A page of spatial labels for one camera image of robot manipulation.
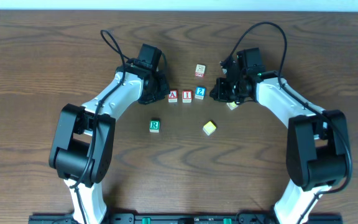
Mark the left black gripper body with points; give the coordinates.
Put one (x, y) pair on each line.
(159, 88)

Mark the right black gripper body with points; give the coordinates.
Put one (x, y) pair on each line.
(221, 90)

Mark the red letter A block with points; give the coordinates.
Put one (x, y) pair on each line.
(173, 96)

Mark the red letter I block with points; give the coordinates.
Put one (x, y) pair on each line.
(187, 96)

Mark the blue number 2 block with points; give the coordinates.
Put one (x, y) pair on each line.
(200, 92)

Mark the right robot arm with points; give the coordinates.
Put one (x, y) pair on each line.
(318, 155)

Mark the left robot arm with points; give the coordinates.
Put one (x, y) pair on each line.
(82, 146)

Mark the yellow block upper right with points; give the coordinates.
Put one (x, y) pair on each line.
(232, 105)

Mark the yellow block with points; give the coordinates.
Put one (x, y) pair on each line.
(209, 128)
(232, 105)

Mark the green letter R block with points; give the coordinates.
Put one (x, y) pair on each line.
(154, 126)

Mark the white red picture block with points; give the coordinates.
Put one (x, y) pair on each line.
(200, 70)

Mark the yellow block lower centre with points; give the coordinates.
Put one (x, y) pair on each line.
(209, 128)

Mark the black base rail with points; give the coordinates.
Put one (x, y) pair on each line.
(130, 218)

